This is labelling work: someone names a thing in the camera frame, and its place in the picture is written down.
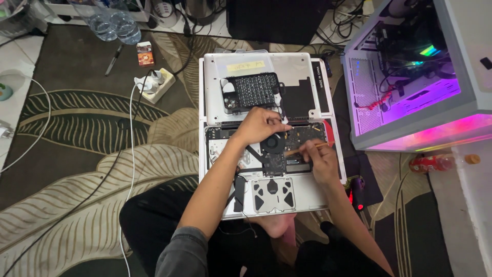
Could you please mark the black screwdriver bit case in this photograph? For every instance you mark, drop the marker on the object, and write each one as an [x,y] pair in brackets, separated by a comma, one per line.
[253,90]

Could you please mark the person's legs in black trousers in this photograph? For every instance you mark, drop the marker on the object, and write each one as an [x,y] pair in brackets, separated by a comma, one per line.
[153,223]

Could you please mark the person's right hand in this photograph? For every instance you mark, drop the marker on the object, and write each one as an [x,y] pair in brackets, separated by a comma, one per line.
[325,165]

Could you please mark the black electric screwdriver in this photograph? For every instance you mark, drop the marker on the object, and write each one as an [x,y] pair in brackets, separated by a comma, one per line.
[357,190]

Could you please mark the dark metal kettle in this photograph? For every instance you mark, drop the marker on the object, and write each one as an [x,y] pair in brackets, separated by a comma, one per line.
[200,10]

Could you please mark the large black box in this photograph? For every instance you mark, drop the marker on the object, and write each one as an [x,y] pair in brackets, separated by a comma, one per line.
[276,21]

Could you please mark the black pen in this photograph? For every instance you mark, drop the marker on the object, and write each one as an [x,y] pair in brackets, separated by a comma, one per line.
[114,59]

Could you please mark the small white charger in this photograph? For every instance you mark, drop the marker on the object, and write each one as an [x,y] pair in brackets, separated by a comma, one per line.
[5,130]

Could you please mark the person's right fingers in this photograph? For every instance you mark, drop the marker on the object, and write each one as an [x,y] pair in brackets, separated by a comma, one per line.
[309,150]

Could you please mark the white plug adapter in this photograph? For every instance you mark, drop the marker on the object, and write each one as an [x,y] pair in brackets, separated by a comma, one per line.
[148,82]

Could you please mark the silver laptop bottom cover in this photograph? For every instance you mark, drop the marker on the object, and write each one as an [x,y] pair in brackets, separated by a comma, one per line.
[296,69]

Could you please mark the person's bare foot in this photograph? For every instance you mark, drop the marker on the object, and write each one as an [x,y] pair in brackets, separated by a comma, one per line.
[275,225]

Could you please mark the opened silver laptop chassis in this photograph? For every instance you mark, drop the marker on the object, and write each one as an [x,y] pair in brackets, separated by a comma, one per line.
[276,192]

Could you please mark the white power strip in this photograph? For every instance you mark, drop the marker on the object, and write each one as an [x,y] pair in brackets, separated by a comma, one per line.
[163,86]

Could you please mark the red drink bottle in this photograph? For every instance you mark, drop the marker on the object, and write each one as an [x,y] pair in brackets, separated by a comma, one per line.
[430,163]

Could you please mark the orange cigarette pack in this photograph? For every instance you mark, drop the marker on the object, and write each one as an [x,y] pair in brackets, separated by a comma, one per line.
[145,54]

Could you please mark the person's left hand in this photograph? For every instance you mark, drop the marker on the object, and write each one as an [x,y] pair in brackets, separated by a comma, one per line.
[255,127]

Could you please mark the clear plastic container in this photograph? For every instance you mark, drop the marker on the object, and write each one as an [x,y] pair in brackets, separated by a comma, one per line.
[17,15]

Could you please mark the clear plastic water bottle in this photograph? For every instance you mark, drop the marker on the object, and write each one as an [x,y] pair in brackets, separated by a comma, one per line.
[100,27]
[127,29]

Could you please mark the white computer case with lights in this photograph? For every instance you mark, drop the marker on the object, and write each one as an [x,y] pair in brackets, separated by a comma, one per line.
[411,96]

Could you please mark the leaf pattern rug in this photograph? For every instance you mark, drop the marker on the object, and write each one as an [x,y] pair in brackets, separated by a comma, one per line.
[77,154]

